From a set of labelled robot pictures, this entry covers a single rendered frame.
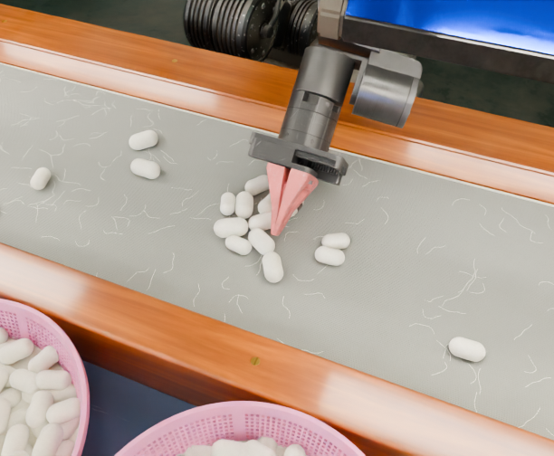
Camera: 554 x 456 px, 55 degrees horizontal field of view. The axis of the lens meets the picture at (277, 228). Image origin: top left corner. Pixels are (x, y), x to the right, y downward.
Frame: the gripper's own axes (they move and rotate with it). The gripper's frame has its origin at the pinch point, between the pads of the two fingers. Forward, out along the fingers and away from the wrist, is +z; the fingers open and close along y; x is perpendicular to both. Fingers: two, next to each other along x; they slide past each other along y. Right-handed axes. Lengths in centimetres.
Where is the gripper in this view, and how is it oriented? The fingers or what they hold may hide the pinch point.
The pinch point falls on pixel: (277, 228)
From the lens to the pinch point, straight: 58.4
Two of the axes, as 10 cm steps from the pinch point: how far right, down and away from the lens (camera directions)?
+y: 9.3, 3.0, -2.3
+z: -3.0, 9.5, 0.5
